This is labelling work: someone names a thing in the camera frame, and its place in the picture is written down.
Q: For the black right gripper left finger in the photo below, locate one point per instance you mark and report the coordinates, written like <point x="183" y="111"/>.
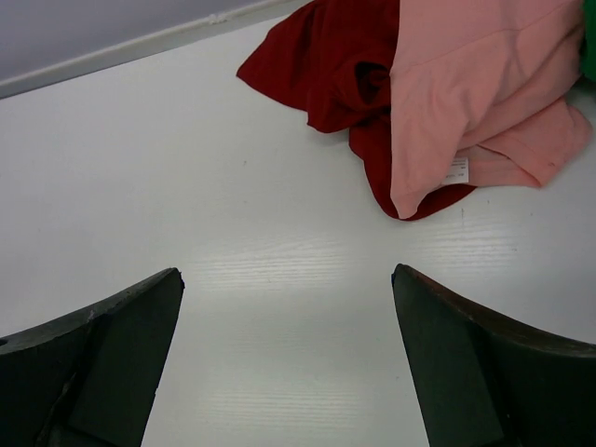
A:
<point x="89" y="378"/>

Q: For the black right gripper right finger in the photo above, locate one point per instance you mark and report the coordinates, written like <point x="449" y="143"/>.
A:
<point x="484" y="379"/>

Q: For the dark red t-shirt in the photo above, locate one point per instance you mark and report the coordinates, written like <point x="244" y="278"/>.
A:
<point x="332" y="60"/>

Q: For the pink t-shirt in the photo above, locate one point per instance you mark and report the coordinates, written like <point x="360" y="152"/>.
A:
<point x="478" y="95"/>

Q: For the green t-shirt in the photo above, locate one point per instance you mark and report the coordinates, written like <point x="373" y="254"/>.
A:
<point x="588" y="52"/>

